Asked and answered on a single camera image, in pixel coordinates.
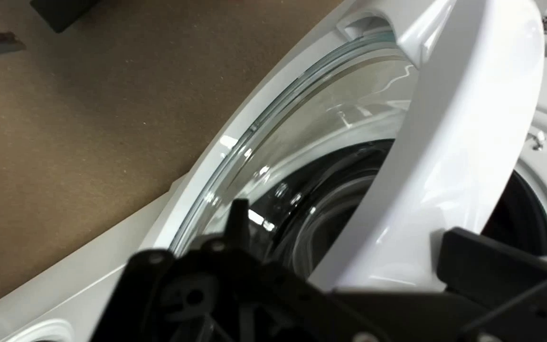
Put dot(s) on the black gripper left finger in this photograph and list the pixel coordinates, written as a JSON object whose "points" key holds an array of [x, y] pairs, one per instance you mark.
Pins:
{"points": [[184, 298]]}

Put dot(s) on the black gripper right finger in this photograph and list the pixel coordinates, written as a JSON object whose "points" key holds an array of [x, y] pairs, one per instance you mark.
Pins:
{"points": [[513, 292]]}

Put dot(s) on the round glass washer door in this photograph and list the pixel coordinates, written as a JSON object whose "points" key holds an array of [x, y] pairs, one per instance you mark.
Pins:
{"points": [[450, 159]]}

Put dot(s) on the black robot cart platform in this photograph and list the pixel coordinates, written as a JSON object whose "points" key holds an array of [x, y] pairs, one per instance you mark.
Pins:
{"points": [[61, 13]]}

